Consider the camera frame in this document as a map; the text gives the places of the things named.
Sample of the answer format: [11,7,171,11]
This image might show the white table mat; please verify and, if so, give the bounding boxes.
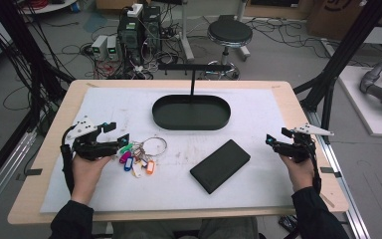
[39,87,294,214]

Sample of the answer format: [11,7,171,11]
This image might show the black tape piece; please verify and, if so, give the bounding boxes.
[24,167,44,177]
[319,166,343,179]

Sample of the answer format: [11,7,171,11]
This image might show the wooden table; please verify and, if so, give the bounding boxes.
[7,79,350,226]

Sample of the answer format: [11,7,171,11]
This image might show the white power supply unit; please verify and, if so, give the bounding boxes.
[106,34,121,62]
[91,34,109,62]

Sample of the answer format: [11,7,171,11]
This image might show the cardboard box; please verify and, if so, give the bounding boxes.
[305,0,367,43]

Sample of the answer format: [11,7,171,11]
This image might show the person's left hand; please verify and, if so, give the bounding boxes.
[71,154,112,205]

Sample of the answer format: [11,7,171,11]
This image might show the black computer tower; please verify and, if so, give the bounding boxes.
[116,3,163,68]

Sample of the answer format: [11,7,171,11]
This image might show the black oval tray with hanger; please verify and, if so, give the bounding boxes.
[151,63,233,131]

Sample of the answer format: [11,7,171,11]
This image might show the right hand-held gripper cable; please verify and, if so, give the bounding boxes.
[306,138,323,195]

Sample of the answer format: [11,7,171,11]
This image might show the person's legs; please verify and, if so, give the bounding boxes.
[111,216,261,239]

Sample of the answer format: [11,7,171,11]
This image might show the white table leg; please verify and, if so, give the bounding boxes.
[177,0,196,63]

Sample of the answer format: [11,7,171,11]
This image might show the black round stool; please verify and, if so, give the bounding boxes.
[202,14,254,82]

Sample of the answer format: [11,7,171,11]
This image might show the key ring with coloured tags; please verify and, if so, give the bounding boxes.
[117,136,168,179]

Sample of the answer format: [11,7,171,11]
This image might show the person's right hand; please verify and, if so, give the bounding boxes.
[280,154,316,194]

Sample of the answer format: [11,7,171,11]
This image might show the black rectangular wallet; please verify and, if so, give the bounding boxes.
[189,138,252,195]

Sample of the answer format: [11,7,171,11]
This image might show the aluminium rail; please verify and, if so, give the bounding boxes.
[304,109,372,239]
[0,128,38,222]

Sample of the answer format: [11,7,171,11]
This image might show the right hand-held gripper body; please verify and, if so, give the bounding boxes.
[274,122,334,164]

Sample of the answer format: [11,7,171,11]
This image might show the small black device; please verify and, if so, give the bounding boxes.
[278,214,300,234]

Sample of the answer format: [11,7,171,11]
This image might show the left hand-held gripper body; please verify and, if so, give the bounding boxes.
[67,115,120,162]

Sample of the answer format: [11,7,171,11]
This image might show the black frame post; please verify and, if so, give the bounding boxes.
[292,0,382,132]
[0,0,76,133]

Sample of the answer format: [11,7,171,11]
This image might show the white platform board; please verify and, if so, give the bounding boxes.
[337,65,382,139]

